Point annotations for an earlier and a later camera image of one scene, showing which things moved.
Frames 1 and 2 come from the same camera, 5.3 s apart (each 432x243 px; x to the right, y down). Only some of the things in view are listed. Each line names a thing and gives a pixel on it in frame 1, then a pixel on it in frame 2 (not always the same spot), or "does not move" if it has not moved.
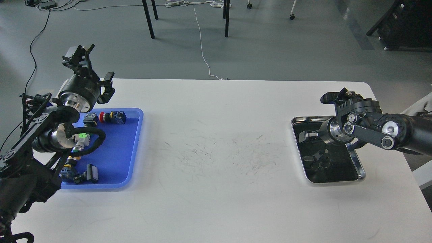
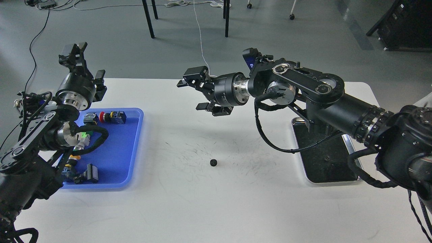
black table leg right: (227, 18) does not move
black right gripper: (330, 132) to (233, 89)
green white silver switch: (82, 139) does not move
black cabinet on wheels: (407, 25) does not move
